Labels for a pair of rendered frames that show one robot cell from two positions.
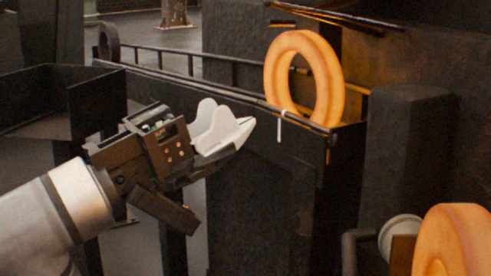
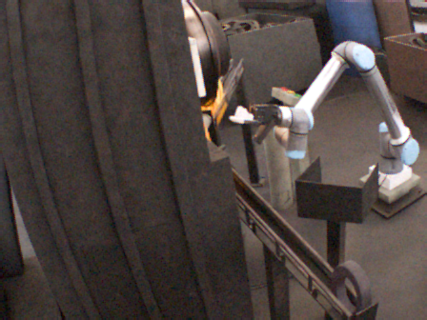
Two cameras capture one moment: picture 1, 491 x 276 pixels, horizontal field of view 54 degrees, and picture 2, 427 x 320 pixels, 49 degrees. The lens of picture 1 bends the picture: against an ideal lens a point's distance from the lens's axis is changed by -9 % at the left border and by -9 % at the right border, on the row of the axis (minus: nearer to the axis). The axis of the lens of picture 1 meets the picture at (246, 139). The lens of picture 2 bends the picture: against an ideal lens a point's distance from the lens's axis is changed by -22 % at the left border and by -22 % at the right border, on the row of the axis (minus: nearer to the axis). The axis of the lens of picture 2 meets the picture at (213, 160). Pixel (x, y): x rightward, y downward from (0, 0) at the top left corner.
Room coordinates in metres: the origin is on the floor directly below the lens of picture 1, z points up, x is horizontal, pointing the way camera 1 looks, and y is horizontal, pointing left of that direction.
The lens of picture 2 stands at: (2.80, 0.46, 1.53)
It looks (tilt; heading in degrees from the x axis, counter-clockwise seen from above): 23 degrees down; 195
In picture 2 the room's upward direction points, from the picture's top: 10 degrees counter-clockwise
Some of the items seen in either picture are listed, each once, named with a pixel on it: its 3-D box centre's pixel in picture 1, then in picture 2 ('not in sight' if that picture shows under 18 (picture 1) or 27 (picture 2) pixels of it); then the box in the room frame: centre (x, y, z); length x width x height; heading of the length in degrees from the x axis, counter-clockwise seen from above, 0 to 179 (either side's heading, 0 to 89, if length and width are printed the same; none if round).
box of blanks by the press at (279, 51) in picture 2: not in sight; (251, 58); (-1.93, -0.28, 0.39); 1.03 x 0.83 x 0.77; 137
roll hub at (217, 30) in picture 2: not in sight; (209, 44); (0.78, 0.00, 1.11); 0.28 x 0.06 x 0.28; 32
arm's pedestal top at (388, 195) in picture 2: not in sight; (391, 181); (0.03, 0.77, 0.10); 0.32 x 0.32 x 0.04; 36
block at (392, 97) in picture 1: (406, 172); not in sight; (0.63, -0.22, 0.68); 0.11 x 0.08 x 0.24; 122
